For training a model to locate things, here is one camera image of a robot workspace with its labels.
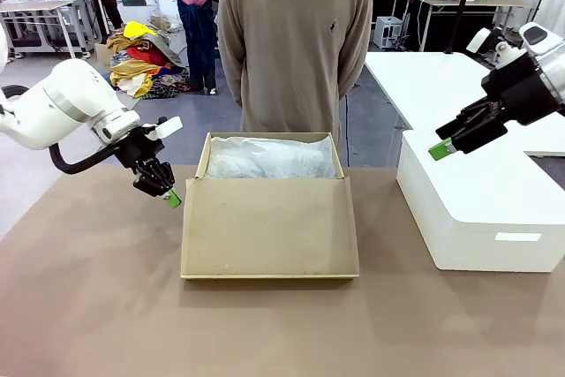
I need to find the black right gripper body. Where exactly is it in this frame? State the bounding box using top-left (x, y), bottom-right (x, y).
top-left (480, 53), bottom-right (565, 127)

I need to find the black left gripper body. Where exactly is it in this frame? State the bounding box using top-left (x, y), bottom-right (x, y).
top-left (117, 127), bottom-right (166, 171)

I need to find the white tissue paper sheet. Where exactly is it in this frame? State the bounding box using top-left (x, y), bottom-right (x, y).
top-left (207, 134), bottom-right (339, 180)

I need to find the white box platform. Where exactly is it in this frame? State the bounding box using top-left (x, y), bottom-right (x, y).
top-left (395, 129), bottom-right (565, 273)

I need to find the cardboard box on floor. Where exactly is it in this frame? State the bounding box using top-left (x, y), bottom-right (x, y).
top-left (94, 41), bottom-right (114, 64)

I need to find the brown cardboard shoe box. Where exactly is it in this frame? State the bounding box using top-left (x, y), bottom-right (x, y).
top-left (179, 131), bottom-right (361, 281)

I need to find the white cabinet box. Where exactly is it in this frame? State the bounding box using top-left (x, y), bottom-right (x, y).
top-left (373, 15), bottom-right (405, 49)

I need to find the colourful clothes pile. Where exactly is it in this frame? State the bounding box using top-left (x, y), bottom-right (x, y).
top-left (105, 21), bottom-right (186, 100)

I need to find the brown top background table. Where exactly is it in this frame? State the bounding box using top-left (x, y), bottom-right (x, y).
top-left (396, 0), bottom-right (535, 54)

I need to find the black stand pole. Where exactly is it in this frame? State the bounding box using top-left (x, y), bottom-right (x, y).
top-left (443, 0), bottom-right (480, 56)

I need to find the grey laptop desk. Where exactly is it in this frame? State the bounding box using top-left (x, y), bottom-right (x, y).
top-left (72, 0), bottom-right (111, 58)

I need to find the person in beige sweater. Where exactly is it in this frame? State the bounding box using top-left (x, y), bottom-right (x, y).
top-left (217, 0), bottom-right (375, 148)

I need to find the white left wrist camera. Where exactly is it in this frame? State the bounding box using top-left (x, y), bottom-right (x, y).
top-left (145, 116), bottom-right (185, 140)

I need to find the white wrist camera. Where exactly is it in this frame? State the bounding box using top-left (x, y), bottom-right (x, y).
top-left (465, 26), bottom-right (531, 72)
top-left (145, 116), bottom-right (185, 140)

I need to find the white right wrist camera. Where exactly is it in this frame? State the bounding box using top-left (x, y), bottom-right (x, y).
top-left (465, 26), bottom-right (531, 72)

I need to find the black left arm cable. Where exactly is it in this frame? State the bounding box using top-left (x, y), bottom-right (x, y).
top-left (0, 84), bottom-right (127, 175)

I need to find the grey metal frame table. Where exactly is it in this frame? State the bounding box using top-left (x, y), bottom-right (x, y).
top-left (0, 0), bottom-right (96, 60)

